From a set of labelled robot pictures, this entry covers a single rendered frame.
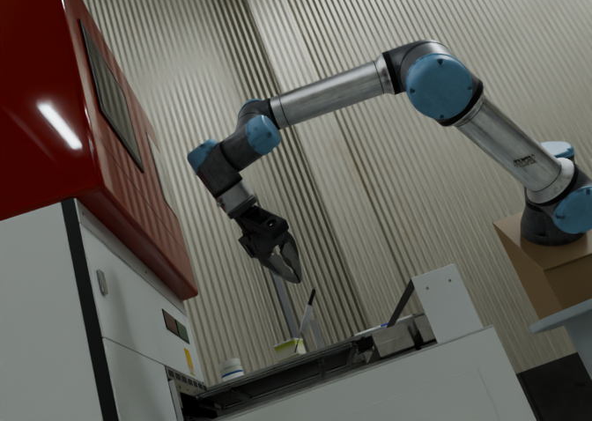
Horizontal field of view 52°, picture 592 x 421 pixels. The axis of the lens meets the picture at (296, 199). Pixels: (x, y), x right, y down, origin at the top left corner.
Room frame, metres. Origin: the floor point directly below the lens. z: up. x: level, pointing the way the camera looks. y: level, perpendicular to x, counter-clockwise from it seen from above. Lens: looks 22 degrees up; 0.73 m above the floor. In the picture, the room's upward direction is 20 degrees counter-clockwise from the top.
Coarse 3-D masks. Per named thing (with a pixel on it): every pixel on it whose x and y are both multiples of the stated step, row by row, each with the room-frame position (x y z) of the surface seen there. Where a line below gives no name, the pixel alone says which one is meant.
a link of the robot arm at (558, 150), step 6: (546, 144) 1.35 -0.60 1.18; (552, 144) 1.35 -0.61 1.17; (558, 144) 1.34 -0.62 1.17; (564, 144) 1.33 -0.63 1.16; (570, 144) 1.33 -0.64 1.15; (552, 150) 1.32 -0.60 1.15; (558, 150) 1.32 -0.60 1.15; (564, 150) 1.31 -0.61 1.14; (570, 150) 1.31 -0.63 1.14; (558, 156) 1.30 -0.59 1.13; (564, 156) 1.30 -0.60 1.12; (570, 156) 1.31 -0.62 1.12; (528, 198) 1.42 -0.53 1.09; (534, 204) 1.42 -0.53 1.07
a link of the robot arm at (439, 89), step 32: (416, 64) 1.01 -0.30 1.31; (448, 64) 0.98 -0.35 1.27; (416, 96) 1.02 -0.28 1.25; (448, 96) 1.02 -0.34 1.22; (480, 96) 1.05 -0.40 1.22; (480, 128) 1.10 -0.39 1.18; (512, 128) 1.12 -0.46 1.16; (512, 160) 1.17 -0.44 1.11; (544, 160) 1.18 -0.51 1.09; (544, 192) 1.23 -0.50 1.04; (576, 192) 1.21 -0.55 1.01; (576, 224) 1.27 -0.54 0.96
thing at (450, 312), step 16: (432, 272) 1.20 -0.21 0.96; (448, 272) 1.20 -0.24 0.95; (416, 288) 1.19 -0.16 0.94; (432, 288) 1.19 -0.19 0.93; (448, 288) 1.20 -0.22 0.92; (464, 288) 1.20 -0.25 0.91; (432, 304) 1.19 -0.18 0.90; (448, 304) 1.20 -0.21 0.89; (464, 304) 1.20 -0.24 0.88; (432, 320) 1.19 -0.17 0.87; (448, 320) 1.19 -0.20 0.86; (464, 320) 1.20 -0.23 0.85; (448, 336) 1.19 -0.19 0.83
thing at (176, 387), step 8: (168, 384) 1.25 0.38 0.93; (176, 384) 1.27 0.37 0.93; (184, 384) 1.35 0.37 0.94; (176, 392) 1.26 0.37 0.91; (184, 392) 1.33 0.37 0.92; (192, 392) 1.42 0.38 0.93; (200, 392) 1.52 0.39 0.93; (176, 400) 1.25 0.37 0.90; (192, 400) 1.48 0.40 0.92; (176, 408) 1.25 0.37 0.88; (176, 416) 1.25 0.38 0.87; (184, 416) 1.27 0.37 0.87; (192, 416) 1.35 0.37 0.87; (216, 416) 1.69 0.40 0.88
